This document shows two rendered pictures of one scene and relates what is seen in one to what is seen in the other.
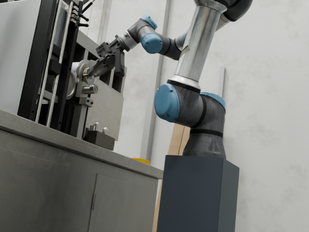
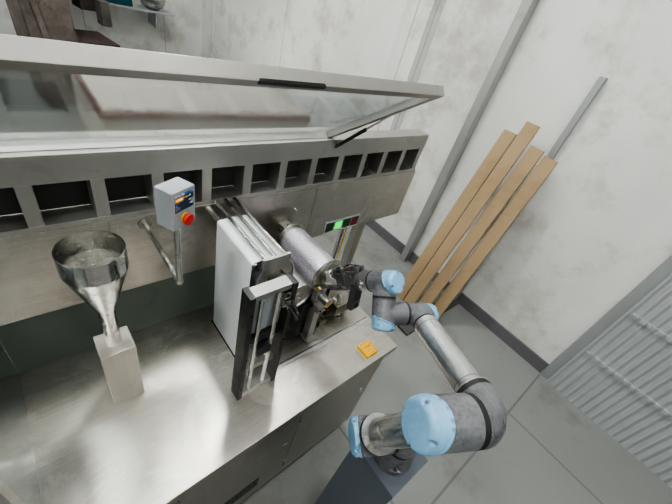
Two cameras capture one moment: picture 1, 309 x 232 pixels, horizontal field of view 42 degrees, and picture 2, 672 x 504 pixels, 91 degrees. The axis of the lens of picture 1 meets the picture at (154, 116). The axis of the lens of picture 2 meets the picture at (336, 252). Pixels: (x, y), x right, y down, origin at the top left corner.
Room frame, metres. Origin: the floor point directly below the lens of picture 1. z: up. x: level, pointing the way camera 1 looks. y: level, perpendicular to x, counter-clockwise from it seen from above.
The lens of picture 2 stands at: (0.71, 0.09, 2.12)
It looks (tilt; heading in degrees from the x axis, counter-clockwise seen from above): 37 degrees down; 13
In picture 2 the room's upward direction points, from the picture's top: 18 degrees clockwise
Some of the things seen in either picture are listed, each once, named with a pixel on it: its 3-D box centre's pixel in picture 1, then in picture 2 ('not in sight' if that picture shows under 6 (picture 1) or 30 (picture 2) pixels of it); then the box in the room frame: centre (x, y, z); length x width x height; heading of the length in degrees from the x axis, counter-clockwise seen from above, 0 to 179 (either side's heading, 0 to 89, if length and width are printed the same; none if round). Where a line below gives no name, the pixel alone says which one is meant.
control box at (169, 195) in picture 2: not in sight; (178, 205); (1.22, 0.59, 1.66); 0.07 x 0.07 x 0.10; 0
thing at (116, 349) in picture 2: not in sight; (113, 338); (1.09, 0.73, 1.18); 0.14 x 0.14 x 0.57
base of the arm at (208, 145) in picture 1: (204, 147); (396, 446); (1.38, -0.19, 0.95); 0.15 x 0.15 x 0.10
